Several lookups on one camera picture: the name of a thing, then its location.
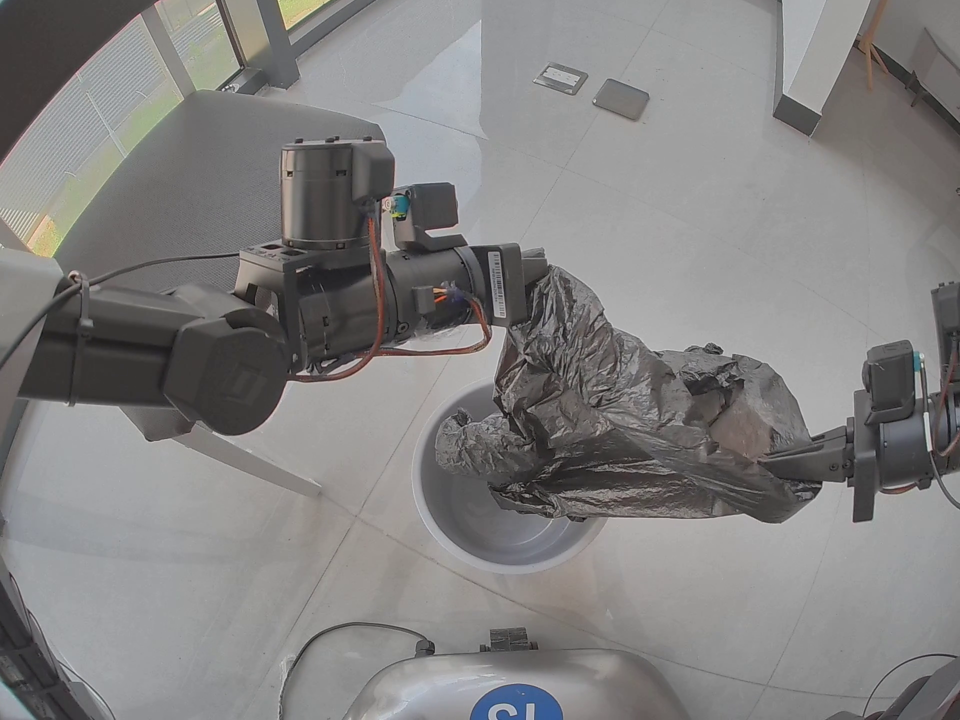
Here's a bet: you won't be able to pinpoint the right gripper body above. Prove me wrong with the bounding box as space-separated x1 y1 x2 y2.
846 414 939 523

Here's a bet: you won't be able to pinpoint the black plastic bag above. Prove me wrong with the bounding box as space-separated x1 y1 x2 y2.
435 263 826 527

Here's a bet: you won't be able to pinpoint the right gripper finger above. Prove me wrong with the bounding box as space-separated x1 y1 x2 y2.
759 456 852 486
780 432 852 465

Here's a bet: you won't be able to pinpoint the white chair with grey seat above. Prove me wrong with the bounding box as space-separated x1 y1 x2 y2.
0 0 387 498

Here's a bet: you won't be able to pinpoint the white trash bin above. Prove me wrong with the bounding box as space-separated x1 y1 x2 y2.
411 378 601 576

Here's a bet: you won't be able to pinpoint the black cable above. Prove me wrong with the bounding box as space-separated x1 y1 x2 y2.
861 651 960 720
287 621 438 703
0 250 243 369

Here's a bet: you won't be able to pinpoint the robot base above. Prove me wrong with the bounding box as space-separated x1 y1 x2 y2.
348 627 691 720

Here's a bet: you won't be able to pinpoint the window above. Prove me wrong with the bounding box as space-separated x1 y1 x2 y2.
0 0 466 253

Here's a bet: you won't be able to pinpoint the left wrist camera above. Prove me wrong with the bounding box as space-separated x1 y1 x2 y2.
381 179 470 253

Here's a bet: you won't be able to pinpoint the crumpled black plastic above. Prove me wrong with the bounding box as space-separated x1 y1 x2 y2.
681 342 740 373

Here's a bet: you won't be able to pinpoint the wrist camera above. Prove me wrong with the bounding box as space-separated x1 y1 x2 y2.
381 179 470 253
855 339 924 424

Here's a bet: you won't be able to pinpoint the wooden stand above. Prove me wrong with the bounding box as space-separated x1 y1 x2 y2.
855 0 903 93

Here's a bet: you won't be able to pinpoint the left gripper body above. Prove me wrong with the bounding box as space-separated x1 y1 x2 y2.
378 243 526 345

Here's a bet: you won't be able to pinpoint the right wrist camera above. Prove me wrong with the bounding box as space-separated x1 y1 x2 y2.
855 339 924 424

